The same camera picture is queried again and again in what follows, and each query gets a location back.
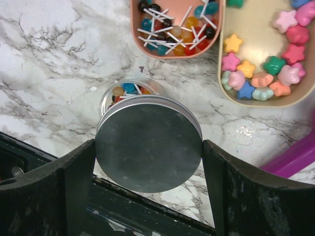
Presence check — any beige star candy tray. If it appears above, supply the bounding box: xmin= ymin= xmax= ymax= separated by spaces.
xmin=218 ymin=0 xmax=315 ymax=108

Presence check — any clear round jar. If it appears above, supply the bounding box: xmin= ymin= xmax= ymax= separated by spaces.
xmin=98 ymin=77 xmax=167 ymax=117

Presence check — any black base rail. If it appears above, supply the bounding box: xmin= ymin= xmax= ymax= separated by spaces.
xmin=0 ymin=133 xmax=216 ymax=236

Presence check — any orange lollipop tray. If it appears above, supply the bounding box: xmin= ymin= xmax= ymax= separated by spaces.
xmin=130 ymin=0 xmax=225 ymax=59

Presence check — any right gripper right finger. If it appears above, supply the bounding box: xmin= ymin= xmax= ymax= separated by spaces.
xmin=202 ymin=140 xmax=315 ymax=236

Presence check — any purple plastic scoop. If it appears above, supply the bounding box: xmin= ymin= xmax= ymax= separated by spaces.
xmin=260 ymin=110 xmax=315 ymax=178

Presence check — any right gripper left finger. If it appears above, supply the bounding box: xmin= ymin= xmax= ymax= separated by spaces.
xmin=0 ymin=140 xmax=95 ymax=236

